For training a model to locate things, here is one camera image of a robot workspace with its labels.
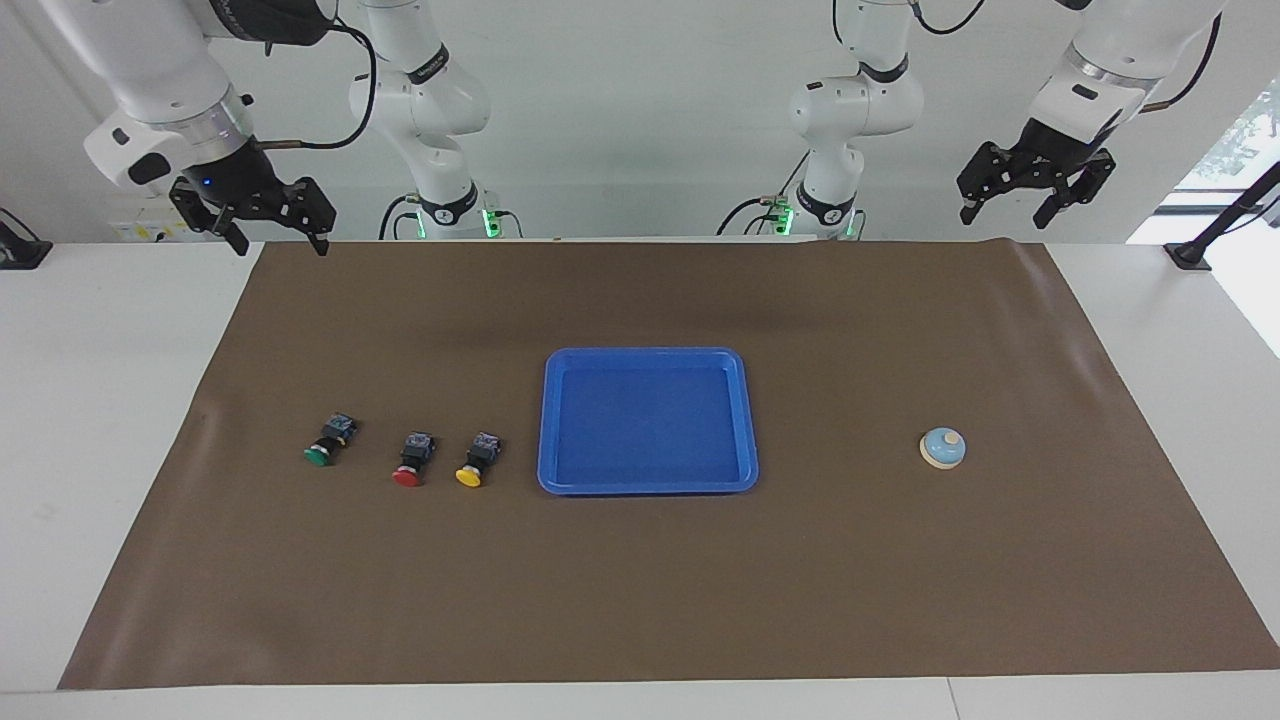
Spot red push button switch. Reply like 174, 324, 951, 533
392, 431, 437, 489

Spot brown table mat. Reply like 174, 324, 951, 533
57, 238, 1280, 691

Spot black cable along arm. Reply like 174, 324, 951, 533
905, 0, 991, 36

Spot light blue desk bell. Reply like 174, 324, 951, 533
919, 426, 968, 471

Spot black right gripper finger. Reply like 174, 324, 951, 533
170, 178, 250, 257
283, 177, 336, 257

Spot black clamp stand with rod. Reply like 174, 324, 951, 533
1165, 160, 1280, 271

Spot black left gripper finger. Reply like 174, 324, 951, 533
1034, 152, 1117, 230
956, 143, 1013, 225

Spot bright window with greenery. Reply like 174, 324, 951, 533
1165, 85, 1280, 216

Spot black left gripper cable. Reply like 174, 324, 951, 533
1140, 10, 1226, 113

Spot green push button switch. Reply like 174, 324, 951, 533
303, 411, 359, 469

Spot blue plastic tray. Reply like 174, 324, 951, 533
537, 347, 760, 497

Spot yellow push button switch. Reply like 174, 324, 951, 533
454, 431, 503, 489

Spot black base cable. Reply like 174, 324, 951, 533
378, 193, 426, 241
716, 150, 811, 237

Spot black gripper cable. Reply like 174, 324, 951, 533
1140, 10, 1226, 113
255, 20, 379, 151

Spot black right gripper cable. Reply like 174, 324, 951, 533
255, 20, 379, 151

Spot white power strip yellow stickers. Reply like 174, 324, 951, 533
108, 215, 216, 244

